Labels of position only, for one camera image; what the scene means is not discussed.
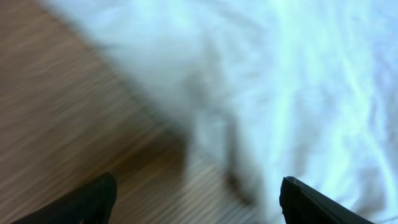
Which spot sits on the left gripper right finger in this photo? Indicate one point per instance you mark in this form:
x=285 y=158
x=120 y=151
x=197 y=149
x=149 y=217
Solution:
x=302 y=204

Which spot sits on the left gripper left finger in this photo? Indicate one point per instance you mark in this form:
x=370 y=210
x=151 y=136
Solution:
x=91 y=203

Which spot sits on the beige shorts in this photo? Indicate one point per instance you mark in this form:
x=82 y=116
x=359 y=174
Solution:
x=268 y=89

